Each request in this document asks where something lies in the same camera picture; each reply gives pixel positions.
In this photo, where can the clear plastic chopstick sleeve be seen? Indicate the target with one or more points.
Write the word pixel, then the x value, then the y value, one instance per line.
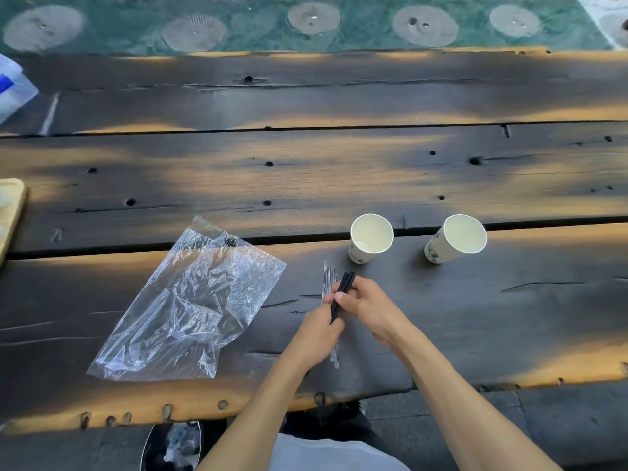
pixel 327 279

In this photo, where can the person's left forearm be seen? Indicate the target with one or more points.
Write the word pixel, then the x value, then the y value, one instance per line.
pixel 260 412

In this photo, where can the person's right thumb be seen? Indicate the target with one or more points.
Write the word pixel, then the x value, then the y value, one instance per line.
pixel 347 304

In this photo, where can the light wooden tray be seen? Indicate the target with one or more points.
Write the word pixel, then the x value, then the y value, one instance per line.
pixel 10 215

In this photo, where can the clear plastic bag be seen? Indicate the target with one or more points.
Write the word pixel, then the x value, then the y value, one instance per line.
pixel 191 308

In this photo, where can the person's right hand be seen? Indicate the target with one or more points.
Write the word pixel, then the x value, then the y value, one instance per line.
pixel 378 311

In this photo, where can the person's left fingers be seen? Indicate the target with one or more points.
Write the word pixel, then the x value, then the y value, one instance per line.
pixel 334 321

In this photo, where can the white paper cup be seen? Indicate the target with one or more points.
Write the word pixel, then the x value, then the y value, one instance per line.
pixel 458 237
pixel 370 237

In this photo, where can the white and blue plastic bag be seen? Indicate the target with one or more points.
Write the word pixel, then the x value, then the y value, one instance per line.
pixel 12 90

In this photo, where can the person's left hand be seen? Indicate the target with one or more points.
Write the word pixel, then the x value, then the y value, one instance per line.
pixel 314 338

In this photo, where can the person's white shirt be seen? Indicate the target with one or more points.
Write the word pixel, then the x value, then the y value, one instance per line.
pixel 333 456

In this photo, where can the black chopstick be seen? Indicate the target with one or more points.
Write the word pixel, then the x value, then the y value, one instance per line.
pixel 349 282
pixel 338 301

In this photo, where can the black waste bin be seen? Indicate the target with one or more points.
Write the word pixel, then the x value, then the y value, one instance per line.
pixel 171 448

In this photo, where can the person's black trousers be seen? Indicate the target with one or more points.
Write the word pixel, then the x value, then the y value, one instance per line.
pixel 333 419

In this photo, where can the person's right forearm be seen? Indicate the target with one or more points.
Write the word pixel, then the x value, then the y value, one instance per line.
pixel 466 407

